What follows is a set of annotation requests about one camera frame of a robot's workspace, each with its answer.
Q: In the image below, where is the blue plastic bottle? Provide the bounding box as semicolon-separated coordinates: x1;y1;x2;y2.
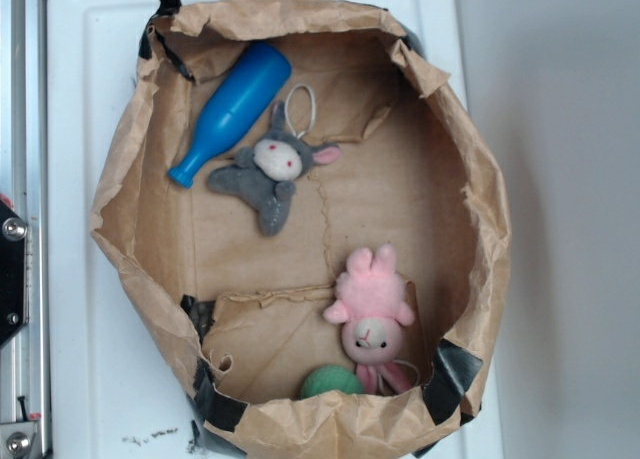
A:
168;42;292;188

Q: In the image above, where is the brown paper bag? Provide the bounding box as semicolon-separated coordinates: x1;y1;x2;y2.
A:
90;0;511;458

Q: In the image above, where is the grey plush donkey toy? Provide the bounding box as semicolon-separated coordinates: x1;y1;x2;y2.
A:
207;100;341;236

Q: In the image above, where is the pink plush sheep toy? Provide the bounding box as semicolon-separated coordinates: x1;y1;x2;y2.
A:
323;244;415;394

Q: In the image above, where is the green ball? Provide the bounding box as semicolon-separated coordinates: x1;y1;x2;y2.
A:
300;365;364;399

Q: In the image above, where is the white plastic tray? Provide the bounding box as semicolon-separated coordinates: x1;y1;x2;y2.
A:
45;0;504;459

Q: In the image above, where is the black metal bracket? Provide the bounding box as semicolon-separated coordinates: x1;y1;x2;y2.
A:
0;194;29;347

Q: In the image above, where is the aluminium frame rail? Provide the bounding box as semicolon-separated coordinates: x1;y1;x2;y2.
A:
1;0;53;458

